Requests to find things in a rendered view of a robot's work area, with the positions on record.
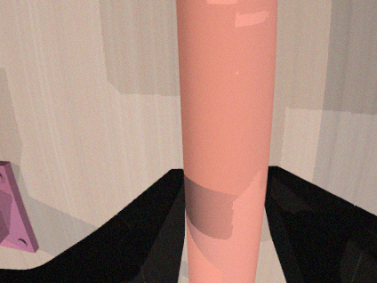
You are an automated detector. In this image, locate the long salmon-pink rail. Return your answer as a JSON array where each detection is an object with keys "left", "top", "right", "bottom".
[{"left": 176, "top": 0, "right": 277, "bottom": 283}]

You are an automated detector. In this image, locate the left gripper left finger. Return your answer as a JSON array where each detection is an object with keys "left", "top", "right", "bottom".
[{"left": 0, "top": 169, "right": 185, "bottom": 283}]

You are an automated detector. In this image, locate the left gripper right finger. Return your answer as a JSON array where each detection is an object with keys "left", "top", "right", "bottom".
[{"left": 264, "top": 166, "right": 377, "bottom": 283}]

